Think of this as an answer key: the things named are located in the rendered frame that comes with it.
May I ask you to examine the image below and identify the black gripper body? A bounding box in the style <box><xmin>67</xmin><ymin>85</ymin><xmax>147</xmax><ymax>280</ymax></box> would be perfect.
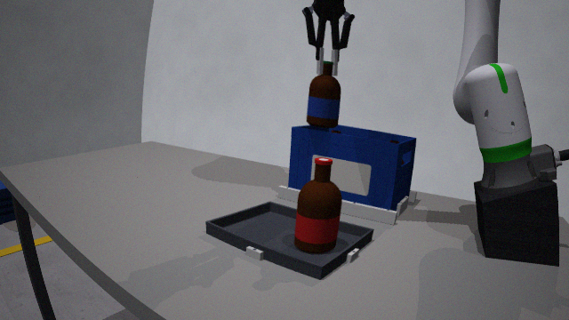
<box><xmin>312</xmin><ymin>0</ymin><xmax>346</xmax><ymax>21</ymax></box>

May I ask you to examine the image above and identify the dark blue crate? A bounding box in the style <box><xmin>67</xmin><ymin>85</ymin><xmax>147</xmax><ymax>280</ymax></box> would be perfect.
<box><xmin>288</xmin><ymin>125</ymin><xmax>416</xmax><ymax>211</ymax></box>

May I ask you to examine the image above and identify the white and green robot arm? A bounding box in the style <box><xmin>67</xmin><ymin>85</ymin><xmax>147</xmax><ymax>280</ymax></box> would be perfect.
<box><xmin>453</xmin><ymin>0</ymin><xmax>569</xmax><ymax>195</ymax></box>

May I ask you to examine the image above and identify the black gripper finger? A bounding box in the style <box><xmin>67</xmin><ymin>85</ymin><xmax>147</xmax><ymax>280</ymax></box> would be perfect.
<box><xmin>302</xmin><ymin>5</ymin><xmax>329</xmax><ymax>75</ymax></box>
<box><xmin>330</xmin><ymin>8</ymin><xmax>355</xmax><ymax>76</ymax></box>

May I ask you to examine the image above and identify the brown glass bottle with red label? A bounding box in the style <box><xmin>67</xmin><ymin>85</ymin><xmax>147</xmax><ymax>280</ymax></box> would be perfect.
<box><xmin>294</xmin><ymin>158</ymin><xmax>342</xmax><ymax>253</ymax></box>

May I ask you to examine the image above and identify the brown bottle with blue label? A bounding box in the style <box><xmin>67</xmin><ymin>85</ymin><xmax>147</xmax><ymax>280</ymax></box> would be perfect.
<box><xmin>307</xmin><ymin>61</ymin><xmax>341</xmax><ymax>128</ymax></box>

